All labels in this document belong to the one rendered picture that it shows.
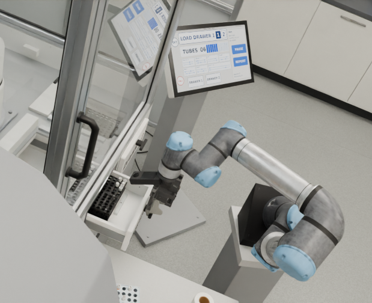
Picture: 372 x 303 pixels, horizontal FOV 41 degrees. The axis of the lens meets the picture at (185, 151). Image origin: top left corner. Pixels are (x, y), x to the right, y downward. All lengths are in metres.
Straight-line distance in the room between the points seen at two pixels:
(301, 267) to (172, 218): 1.69
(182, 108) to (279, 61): 2.18
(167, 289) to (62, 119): 0.91
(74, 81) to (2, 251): 0.47
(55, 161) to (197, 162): 0.53
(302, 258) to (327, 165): 2.70
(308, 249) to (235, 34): 1.40
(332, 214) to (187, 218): 1.71
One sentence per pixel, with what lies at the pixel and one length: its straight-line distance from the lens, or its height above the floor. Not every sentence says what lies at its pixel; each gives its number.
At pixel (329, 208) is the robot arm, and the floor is 1.35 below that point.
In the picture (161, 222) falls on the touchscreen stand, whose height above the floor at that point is 0.03.
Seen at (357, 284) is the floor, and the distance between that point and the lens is 3.34.
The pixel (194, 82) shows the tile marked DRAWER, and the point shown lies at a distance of 2.32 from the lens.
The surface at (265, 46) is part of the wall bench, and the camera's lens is 4.55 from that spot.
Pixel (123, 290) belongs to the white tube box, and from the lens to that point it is 1.70.
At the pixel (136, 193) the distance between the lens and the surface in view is 1.92.
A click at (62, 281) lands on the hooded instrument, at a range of 0.64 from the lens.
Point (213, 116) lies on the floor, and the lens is 3.95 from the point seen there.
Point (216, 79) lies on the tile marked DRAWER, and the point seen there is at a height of 1.00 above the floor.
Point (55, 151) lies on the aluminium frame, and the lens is 1.11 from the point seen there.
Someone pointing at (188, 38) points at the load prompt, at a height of 1.15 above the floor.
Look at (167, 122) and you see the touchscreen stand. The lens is 2.62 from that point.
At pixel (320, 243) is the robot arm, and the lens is 1.40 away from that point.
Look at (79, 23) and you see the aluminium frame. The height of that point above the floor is 1.76.
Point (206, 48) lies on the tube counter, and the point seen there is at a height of 1.11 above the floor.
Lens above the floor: 2.20
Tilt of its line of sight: 39 degrees down
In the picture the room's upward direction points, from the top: 22 degrees clockwise
